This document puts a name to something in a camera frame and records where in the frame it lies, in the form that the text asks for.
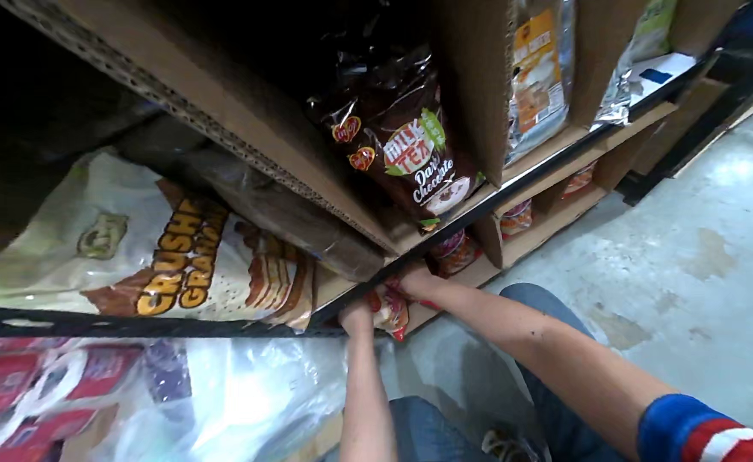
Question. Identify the person's right hand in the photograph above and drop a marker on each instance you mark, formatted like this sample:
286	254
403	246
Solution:
418	284

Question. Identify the person's left hand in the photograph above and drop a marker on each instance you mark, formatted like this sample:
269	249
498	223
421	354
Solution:
356	316

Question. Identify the red and white packet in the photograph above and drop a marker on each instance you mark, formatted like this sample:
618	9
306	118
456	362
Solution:
391	313

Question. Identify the person's left forearm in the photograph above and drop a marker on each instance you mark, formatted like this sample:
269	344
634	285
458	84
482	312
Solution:
366	398

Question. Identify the person's right forearm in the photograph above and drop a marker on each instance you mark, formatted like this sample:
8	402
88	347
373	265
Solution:
543	340

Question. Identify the red cup-print purple packet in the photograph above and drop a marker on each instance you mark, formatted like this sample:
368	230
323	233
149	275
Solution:
455	253

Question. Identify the dark brown milk tea bag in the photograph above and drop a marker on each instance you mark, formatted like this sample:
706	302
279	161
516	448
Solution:
389	173

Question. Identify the red orange packet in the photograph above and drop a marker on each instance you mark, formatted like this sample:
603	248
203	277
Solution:
516	219
579	180

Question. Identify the brown plastic-wrapped pack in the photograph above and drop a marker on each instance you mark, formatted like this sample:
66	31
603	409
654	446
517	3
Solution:
286	217

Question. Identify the clear white plastic bag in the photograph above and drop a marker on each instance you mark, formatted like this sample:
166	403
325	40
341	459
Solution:
254	385

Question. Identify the person's legs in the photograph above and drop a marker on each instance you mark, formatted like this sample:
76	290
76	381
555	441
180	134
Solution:
431	430

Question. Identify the low brown cardboard tray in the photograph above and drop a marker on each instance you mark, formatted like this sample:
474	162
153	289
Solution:
553	231

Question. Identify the dark purple packet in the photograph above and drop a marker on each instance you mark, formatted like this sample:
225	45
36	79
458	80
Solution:
167	370

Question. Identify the black metal shelf rack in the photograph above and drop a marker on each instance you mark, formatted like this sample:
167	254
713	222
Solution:
158	326

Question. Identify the orange and silver packet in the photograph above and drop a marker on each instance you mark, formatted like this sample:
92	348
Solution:
538	77

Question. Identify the brown cardboard compartment box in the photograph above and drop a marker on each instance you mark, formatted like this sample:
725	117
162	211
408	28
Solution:
235	96

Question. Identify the white brown crushed grain bag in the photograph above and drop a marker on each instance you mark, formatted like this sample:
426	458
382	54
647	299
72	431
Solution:
113	218

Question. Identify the white card with blue patch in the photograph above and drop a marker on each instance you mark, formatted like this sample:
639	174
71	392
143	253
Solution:
663	76

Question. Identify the green and silver packet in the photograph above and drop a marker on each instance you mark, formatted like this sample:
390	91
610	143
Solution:
647	40

